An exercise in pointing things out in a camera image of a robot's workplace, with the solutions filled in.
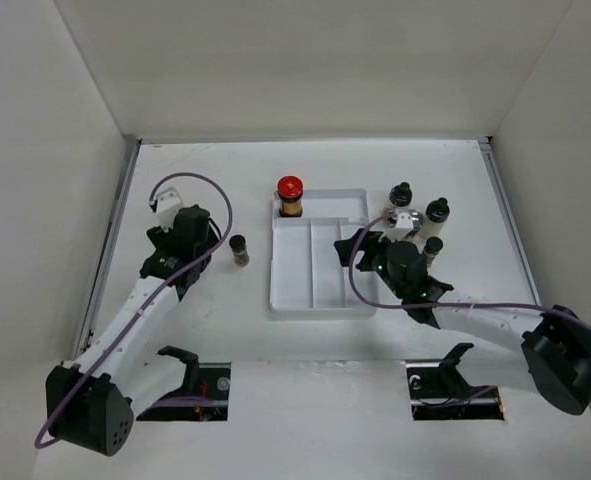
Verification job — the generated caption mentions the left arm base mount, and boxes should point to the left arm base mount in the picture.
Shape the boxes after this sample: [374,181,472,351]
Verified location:
[137,346,232,422]

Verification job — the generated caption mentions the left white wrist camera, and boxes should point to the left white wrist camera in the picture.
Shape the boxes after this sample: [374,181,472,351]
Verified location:
[149,187,184,232]

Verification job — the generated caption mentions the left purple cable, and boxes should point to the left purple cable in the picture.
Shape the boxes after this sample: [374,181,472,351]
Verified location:
[34,172,234,447]

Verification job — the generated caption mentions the black-capped beige bottle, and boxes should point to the black-capped beige bottle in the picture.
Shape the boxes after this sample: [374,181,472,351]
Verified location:
[419,197,450,240]
[388,182,413,211]

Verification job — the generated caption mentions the silver-capped spice bottle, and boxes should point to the silver-capped spice bottle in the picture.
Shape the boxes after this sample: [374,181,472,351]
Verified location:
[405,209,425,240]

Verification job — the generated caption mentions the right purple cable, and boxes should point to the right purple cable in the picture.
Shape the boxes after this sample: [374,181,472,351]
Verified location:
[348,214,591,351]

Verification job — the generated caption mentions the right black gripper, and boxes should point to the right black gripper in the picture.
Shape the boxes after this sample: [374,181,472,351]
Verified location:
[334,227,407,299]

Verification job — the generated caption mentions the purple cable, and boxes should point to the purple cable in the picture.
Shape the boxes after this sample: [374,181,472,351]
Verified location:
[348,214,591,351]
[34,172,234,447]

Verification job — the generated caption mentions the small black-capped spice jar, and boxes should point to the small black-capped spice jar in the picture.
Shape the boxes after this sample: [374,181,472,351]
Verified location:
[229,234,250,267]

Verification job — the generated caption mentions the red-capped amber sauce jar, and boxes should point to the red-capped amber sauce jar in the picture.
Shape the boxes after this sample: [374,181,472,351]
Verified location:
[277,175,304,218]

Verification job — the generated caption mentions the white compartment organizer tray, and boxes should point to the white compartment organizer tray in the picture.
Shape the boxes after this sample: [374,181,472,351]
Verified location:
[269,189,375,320]

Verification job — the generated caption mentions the black-capped beige bottle right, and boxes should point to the black-capped beige bottle right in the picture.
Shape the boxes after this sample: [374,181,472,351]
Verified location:
[419,197,450,240]

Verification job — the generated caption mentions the black-capped beige bottle rear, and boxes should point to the black-capped beige bottle rear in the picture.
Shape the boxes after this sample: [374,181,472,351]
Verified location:
[388,182,413,211]

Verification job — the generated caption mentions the small black-capped pepper jar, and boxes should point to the small black-capped pepper jar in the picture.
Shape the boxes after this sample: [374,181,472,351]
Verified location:
[422,236,444,268]

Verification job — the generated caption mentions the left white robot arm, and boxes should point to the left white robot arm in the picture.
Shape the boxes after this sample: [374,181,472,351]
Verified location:
[35,205,221,457]

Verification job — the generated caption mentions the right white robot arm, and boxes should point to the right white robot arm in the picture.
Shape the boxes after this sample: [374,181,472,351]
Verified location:
[334,228,591,415]

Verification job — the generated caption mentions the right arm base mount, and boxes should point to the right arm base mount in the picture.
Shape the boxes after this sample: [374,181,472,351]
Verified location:
[405,343,504,421]

